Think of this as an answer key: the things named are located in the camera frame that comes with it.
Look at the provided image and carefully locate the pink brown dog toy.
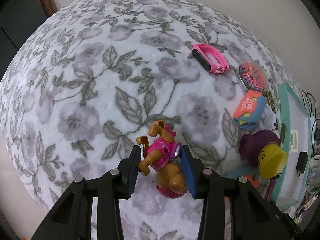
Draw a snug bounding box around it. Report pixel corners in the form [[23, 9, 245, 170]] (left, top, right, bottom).
[[136, 120, 188, 199]]

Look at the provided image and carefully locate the yellow purple toy figure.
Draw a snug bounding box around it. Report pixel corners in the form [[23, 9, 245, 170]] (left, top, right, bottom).
[[239, 129, 288, 179]]

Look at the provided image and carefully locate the pink translucent lighter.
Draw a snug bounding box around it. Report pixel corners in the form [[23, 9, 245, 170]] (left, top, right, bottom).
[[265, 178, 276, 201]]

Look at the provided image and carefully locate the orange blue toy phone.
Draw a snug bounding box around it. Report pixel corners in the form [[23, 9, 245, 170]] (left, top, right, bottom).
[[233, 90, 266, 131]]

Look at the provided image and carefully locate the cream plastic hair clip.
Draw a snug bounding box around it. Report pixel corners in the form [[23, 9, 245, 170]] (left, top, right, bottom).
[[290, 129, 299, 152]]

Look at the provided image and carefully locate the black square plug adapter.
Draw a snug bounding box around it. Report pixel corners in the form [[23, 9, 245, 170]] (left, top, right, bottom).
[[296, 152, 308, 176]]

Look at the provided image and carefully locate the black gold patterned box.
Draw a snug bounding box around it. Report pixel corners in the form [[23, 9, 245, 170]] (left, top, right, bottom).
[[264, 90, 277, 113]]

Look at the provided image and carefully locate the clear dome with orange toys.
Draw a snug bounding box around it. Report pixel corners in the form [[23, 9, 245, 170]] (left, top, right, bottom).
[[236, 60, 268, 93]]

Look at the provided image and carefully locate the pink smart band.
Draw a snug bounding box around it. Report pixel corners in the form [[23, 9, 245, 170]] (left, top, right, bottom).
[[191, 43, 229, 75]]

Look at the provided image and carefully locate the floral white grey blanket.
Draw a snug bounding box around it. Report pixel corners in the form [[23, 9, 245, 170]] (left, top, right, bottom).
[[0, 0, 304, 240]]

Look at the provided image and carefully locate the teal rimmed white tray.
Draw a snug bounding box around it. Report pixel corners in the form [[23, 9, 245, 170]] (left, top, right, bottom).
[[221, 82, 313, 210]]

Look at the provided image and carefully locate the black charger adapter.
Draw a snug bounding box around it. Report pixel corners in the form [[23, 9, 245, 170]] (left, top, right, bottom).
[[315, 128, 320, 141]]

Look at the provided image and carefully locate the black cable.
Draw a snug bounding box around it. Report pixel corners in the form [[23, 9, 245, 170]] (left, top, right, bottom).
[[300, 89, 320, 160]]

